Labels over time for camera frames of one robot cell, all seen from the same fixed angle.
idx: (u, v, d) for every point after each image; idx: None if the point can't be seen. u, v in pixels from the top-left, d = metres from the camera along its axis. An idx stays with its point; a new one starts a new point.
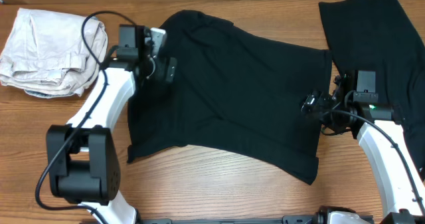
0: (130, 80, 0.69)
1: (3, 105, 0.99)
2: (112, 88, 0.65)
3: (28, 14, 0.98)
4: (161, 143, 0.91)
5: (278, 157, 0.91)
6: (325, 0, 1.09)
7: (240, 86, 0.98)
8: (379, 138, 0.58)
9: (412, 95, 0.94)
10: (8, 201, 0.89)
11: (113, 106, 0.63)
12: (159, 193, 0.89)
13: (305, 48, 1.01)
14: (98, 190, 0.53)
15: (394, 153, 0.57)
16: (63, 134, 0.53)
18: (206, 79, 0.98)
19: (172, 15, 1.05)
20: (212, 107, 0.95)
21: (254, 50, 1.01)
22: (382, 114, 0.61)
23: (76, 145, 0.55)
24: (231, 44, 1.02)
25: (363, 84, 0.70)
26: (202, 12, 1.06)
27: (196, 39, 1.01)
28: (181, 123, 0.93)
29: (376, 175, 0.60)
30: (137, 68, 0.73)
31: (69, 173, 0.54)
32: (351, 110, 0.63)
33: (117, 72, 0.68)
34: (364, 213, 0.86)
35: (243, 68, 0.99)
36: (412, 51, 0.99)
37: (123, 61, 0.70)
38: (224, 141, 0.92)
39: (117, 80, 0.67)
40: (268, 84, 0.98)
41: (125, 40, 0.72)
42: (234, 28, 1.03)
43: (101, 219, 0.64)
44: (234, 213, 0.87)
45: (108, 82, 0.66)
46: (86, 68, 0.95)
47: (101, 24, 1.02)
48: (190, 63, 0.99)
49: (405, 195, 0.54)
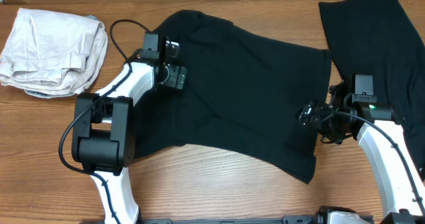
0: (149, 74, 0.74)
1: (3, 105, 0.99)
2: (135, 76, 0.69)
3: (28, 13, 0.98)
4: (161, 144, 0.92)
5: (278, 156, 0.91)
6: (325, 0, 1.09)
7: (240, 86, 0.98)
8: (379, 138, 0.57)
9: (412, 95, 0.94)
10: (8, 201, 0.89)
11: (133, 90, 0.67)
12: (159, 193, 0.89)
13: (307, 48, 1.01)
14: (117, 153, 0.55)
15: (394, 152, 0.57)
16: (90, 98, 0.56)
18: (206, 80, 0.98)
19: (172, 16, 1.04)
20: (211, 108, 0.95)
21: (254, 50, 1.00)
22: (382, 113, 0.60)
23: (99, 115, 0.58)
24: (230, 44, 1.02)
25: (361, 86, 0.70)
26: (202, 12, 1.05)
27: (195, 39, 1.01)
28: (179, 123, 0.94)
29: (376, 175, 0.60)
30: (157, 67, 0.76)
31: (91, 135, 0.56)
32: (351, 110, 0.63)
33: (141, 66, 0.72)
34: (364, 213, 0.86)
35: (243, 68, 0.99)
36: (412, 51, 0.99)
37: (145, 59, 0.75)
38: (224, 141, 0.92)
39: (139, 71, 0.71)
40: (268, 83, 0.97)
41: (149, 44, 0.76)
42: (234, 27, 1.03)
43: (109, 198, 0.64)
44: (234, 213, 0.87)
45: (132, 70, 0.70)
46: (86, 69, 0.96)
47: (101, 24, 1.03)
48: (190, 64, 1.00)
49: (406, 195, 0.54)
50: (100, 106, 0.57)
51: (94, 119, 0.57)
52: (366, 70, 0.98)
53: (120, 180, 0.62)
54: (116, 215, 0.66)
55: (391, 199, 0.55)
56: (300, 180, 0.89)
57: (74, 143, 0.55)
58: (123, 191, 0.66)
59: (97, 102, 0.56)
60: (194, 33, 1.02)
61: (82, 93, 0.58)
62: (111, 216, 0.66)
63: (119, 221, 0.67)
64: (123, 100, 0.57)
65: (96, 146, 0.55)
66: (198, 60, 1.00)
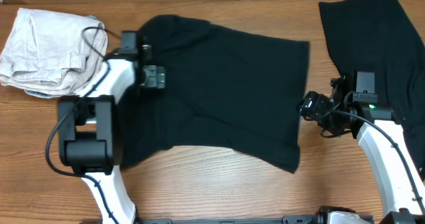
0: (129, 68, 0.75)
1: (3, 105, 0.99)
2: (113, 73, 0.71)
3: (28, 13, 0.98)
4: (155, 147, 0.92)
5: (269, 151, 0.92)
6: None
7: (223, 88, 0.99)
8: (379, 138, 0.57)
9: (412, 95, 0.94)
10: (8, 201, 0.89)
11: (113, 88, 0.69)
12: (159, 193, 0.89)
13: (293, 42, 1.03)
14: (105, 153, 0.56)
15: (394, 151, 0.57)
16: (71, 102, 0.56)
18: (188, 82, 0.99)
19: (147, 22, 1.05)
20: (195, 109, 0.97)
21: (234, 50, 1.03)
22: (382, 113, 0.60)
23: (83, 117, 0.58)
24: (210, 44, 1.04)
25: (362, 84, 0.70)
26: (177, 16, 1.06)
27: (174, 44, 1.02)
28: (165, 125, 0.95)
29: (375, 175, 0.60)
30: (137, 61, 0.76)
31: (77, 138, 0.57)
32: (351, 109, 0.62)
33: (119, 62, 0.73)
34: (364, 213, 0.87)
35: (225, 70, 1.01)
36: (412, 51, 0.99)
37: (123, 54, 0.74)
38: (213, 140, 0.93)
39: (118, 67, 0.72)
40: (252, 81, 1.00)
41: (125, 42, 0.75)
42: (210, 26, 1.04)
43: (103, 198, 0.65)
44: (234, 213, 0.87)
45: (111, 67, 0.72)
46: (85, 69, 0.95)
47: (101, 24, 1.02)
48: (172, 66, 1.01)
49: (405, 195, 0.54)
50: (82, 107, 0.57)
51: (78, 121, 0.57)
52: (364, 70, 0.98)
53: (112, 179, 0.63)
54: (113, 215, 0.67)
55: (391, 198, 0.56)
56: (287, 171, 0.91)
57: (60, 147, 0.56)
58: (118, 190, 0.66)
59: (78, 104, 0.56)
60: (171, 38, 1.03)
61: (62, 96, 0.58)
62: (109, 217, 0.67)
63: (117, 221, 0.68)
64: (104, 99, 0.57)
65: (84, 147, 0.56)
66: (178, 64, 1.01)
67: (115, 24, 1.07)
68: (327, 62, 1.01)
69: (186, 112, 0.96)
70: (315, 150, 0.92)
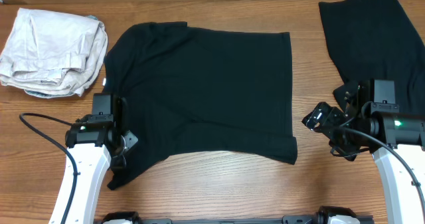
0: (104, 155, 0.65)
1: (4, 105, 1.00)
2: (84, 177, 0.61)
3: (28, 13, 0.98)
4: (149, 154, 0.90)
5: (263, 146, 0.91)
6: None
7: (208, 89, 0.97)
8: (399, 171, 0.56)
9: (412, 95, 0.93)
10: (8, 201, 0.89)
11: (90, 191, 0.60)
12: (159, 193, 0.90)
13: (281, 36, 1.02)
14: None
15: (414, 191, 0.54)
16: None
18: (174, 86, 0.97)
19: (125, 32, 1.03)
20: (182, 113, 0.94)
21: (216, 51, 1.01)
22: (408, 133, 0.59)
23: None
24: (193, 46, 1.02)
25: (381, 94, 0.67)
26: (154, 22, 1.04)
27: (159, 50, 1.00)
28: (155, 129, 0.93)
29: (390, 206, 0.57)
30: (109, 131, 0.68)
31: None
32: (372, 121, 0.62)
33: (85, 147, 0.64)
34: (364, 213, 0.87)
35: (209, 72, 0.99)
36: (412, 51, 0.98)
37: (92, 129, 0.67)
38: (205, 142, 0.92)
39: (87, 155, 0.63)
40: (243, 79, 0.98)
41: (99, 108, 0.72)
42: (188, 28, 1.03)
43: None
44: (234, 213, 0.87)
45: (78, 169, 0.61)
46: (85, 69, 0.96)
47: (101, 24, 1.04)
48: (158, 72, 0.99)
49: (414, 213, 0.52)
50: None
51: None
52: (364, 70, 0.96)
53: None
54: None
55: (398, 215, 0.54)
56: (285, 162, 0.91)
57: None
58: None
59: None
60: (151, 46, 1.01)
61: None
62: None
63: None
64: None
65: None
66: (161, 68, 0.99)
67: (115, 24, 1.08)
68: (327, 62, 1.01)
69: (176, 114, 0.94)
70: (315, 150, 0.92)
